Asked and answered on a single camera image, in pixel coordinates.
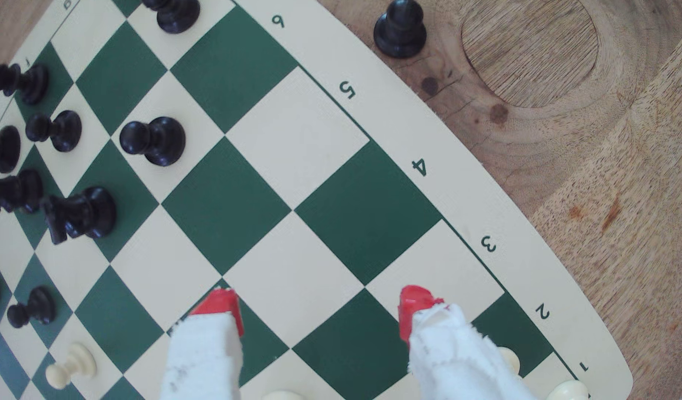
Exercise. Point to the green and cream chess mat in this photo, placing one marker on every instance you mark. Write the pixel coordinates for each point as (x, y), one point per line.
(296, 139)

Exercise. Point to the black queen chess piece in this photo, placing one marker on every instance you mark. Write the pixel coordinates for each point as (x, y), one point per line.
(18, 191)

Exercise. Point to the white pawn chess piece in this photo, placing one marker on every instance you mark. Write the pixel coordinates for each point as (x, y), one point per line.
(74, 364)

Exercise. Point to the black bishop chess piece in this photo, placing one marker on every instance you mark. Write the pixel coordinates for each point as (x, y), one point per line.
(29, 83)

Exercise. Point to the black king chess piece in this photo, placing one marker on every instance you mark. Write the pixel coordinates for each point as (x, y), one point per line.
(4, 150)

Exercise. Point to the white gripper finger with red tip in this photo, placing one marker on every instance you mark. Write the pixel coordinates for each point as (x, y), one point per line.
(204, 355)
(452, 355)

